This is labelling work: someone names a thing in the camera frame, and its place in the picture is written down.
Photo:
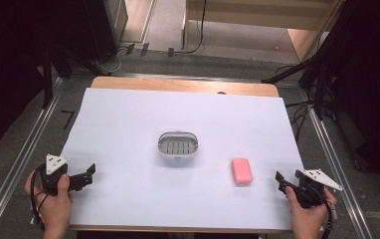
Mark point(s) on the light wooden shelf unit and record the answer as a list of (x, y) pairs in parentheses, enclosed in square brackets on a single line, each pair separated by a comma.
[(244, 13)]

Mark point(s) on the black stand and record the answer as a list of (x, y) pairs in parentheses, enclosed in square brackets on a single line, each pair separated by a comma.
[(310, 71), (47, 76)]

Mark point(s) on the pink soap bar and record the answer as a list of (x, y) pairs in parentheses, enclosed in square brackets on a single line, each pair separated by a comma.
[(241, 171)]

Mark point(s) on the person's right hand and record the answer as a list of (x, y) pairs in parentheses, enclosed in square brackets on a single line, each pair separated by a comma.
[(307, 220)]

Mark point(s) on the white table cover sheet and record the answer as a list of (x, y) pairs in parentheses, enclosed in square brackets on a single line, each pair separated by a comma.
[(178, 113)]

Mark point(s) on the grey metal cabinet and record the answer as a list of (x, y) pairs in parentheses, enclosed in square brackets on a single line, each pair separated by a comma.
[(116, 16)]

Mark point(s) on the black curtain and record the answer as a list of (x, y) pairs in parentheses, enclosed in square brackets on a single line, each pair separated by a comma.
[(370, 66), (9, 49)]

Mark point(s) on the grey soap dish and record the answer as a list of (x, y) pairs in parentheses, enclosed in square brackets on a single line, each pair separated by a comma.
[(178, 147)]

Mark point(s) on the person's left hand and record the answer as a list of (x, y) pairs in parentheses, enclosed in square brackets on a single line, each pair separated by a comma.
[(54, 210)]

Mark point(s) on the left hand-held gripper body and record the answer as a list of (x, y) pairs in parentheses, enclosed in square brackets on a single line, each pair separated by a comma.
[(53, 177)]

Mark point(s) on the metal floor rail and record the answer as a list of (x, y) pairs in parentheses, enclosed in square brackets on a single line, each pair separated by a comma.
[(340, 176), (22, 156)]

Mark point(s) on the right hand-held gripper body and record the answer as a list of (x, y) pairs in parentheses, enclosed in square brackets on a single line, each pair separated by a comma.
[(310, 194)]

